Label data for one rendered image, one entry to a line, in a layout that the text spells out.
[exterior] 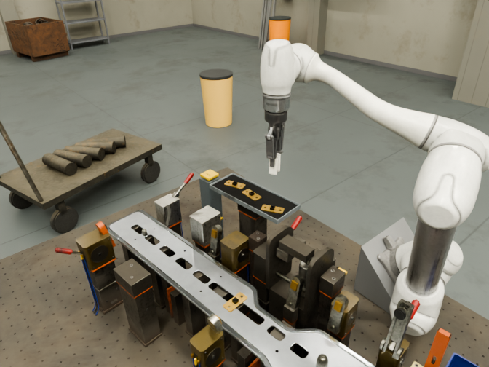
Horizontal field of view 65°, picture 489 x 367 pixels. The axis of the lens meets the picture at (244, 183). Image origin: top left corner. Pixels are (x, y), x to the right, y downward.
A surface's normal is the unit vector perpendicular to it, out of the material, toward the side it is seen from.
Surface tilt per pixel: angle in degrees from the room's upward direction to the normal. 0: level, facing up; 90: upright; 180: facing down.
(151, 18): 90
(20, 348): 0
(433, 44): 90
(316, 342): 0
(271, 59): 81
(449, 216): 103
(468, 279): 0
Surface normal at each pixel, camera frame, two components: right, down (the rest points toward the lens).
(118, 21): 0.64, 0.39
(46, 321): -0.02, -0.86
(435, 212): -0.50, 0.62
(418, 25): -0.77, 0.34
